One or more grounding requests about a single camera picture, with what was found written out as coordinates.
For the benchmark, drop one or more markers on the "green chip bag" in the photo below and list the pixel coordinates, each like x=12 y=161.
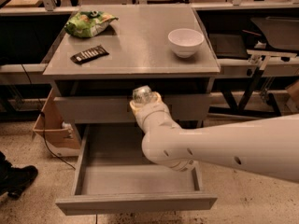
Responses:
x=87 y=24

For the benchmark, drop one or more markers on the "grey drawer cabinet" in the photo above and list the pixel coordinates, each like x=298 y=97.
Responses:
x=138 y=54

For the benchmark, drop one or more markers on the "open middle drawer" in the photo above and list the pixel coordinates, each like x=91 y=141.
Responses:
x=113 y=176

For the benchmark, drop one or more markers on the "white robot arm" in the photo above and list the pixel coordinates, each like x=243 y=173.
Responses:
x=266 y=146

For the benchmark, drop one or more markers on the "silver green 7up can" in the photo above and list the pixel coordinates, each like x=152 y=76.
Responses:
x=142 y=95

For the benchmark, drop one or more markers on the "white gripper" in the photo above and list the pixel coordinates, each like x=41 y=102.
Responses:
x=149 y=111

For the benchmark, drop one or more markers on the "brown cardboard box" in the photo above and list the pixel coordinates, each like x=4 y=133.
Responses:
x=59 y=135

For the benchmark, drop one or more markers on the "closed top drawer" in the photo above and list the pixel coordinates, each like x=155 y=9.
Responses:
x=116 y=109

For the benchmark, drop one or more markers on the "white ceramic bowl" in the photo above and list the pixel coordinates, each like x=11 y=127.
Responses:
x=185 y=42

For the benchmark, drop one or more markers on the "dark snack bar wrapper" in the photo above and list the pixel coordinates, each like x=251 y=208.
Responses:
x=89 y=55

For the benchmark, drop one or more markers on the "black metal stand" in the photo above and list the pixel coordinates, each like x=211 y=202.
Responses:
x=237 y=95

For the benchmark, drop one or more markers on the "black shoe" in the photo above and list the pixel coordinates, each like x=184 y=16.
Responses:
x=14 y=181

